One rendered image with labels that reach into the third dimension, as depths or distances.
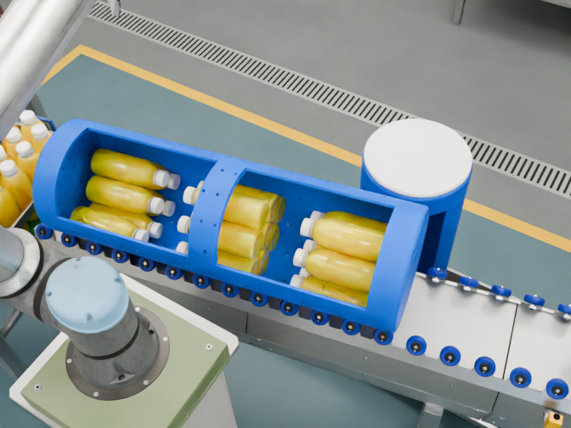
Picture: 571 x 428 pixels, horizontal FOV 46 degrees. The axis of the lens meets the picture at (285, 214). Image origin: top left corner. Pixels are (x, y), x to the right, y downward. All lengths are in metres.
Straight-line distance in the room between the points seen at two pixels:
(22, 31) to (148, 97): 2.82
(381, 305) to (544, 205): 1.86
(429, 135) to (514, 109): 1.74
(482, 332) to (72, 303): 0.94
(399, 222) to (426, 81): 2.29
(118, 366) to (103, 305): 0.17
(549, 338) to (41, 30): 1.26
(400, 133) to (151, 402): 0.99
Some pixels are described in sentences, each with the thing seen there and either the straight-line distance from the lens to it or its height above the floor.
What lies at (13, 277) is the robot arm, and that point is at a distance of 1.13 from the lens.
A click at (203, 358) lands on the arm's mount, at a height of 1.21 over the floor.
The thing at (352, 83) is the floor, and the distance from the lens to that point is 3.58.
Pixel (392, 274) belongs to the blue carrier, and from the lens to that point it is 1.35.
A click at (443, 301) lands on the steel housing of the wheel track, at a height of 0.93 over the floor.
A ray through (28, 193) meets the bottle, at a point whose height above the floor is 1.00.
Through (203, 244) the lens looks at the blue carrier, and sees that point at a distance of 1.45.
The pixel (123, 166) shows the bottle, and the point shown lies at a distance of 1.67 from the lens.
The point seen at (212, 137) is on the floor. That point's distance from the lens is 3.33.
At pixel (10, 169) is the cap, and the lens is 1.84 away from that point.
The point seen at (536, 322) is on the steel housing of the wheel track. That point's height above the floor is 0.93.
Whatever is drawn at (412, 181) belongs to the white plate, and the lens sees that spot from 1.72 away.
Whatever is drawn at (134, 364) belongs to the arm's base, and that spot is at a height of 1.25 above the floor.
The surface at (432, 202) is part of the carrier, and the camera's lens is 1.71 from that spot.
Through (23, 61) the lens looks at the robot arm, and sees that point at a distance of 0.81.
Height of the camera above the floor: 2.31
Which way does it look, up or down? 51 degrees down
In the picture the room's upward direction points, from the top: 4 degrees counter-clockwise
